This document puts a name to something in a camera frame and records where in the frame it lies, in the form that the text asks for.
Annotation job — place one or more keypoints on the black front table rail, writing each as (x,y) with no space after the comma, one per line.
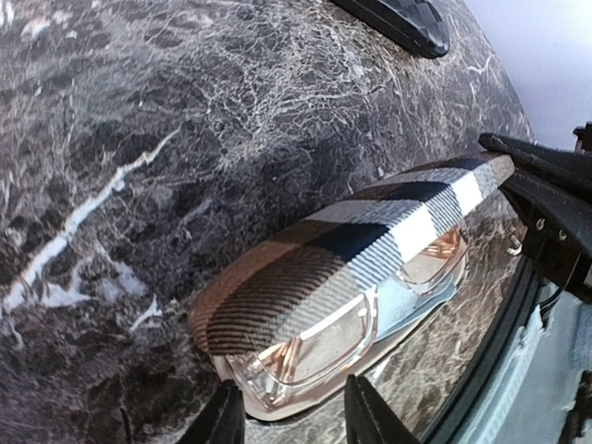
(513,313)

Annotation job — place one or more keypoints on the pink translucent sunglasses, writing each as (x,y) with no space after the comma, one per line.
(301,373)

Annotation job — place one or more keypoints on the black checkered glasses case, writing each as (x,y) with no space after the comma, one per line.
(414,25)

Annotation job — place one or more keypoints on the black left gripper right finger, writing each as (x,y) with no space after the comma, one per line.
(368,418)

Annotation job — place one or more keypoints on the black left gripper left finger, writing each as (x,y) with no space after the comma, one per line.
(222,419)

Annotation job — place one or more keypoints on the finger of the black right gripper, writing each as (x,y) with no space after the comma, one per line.
(569,171)
(558,236)

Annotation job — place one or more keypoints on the light blue cloth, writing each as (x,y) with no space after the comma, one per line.
(398,306)

